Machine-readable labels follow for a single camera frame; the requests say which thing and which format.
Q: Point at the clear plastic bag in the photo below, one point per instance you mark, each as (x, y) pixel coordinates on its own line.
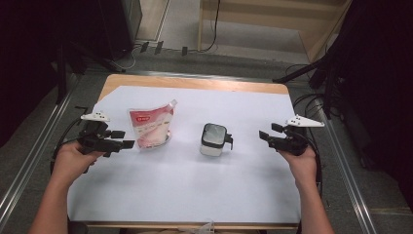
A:
(201, 227)

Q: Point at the black stand with thin pole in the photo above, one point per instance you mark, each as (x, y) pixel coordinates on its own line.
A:
(61, 74)

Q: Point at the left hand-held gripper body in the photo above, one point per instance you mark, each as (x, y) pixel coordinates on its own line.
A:
(95, 143)

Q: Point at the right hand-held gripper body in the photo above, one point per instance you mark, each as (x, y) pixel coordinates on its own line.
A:
(292, 143)

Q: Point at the long metal floor rail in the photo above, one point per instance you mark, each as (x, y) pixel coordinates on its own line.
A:
(35, 149)
(345, 162)

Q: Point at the wooden table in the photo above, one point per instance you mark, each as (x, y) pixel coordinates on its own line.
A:
(195, 82)

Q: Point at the person's left hand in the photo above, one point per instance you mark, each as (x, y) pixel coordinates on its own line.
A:
(69, 165)

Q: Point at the short metal floor rail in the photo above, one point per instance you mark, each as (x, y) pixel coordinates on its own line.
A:
(195, 75)

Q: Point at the black tape strip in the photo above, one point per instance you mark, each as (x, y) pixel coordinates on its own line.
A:
(184, 51)
(144, 47)
(159, 47)

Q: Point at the person's right hand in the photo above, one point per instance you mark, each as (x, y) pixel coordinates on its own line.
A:
(303, 169)

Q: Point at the light wooden frame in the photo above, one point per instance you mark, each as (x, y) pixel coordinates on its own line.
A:
(253, 19)

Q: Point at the black stand with long leg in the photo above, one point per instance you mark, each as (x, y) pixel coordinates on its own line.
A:
(298, 71)

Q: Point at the red and white spouted pouch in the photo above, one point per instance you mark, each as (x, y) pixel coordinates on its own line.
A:
(151, 130)

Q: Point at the dark curtain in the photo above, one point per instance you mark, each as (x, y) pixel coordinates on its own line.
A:
(26, 65)
(383, 97)

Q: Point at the black cabinet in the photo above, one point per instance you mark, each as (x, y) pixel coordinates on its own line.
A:
(120, 26)

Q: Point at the black angled tape mark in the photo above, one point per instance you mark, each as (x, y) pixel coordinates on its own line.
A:
(82, 108)

